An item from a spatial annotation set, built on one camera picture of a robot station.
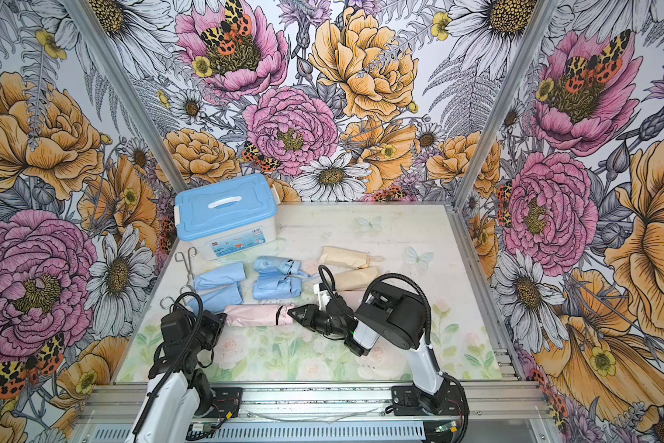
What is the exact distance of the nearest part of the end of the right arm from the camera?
724mm

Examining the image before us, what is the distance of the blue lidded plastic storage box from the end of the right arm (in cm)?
33

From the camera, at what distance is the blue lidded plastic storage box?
94 centimetres
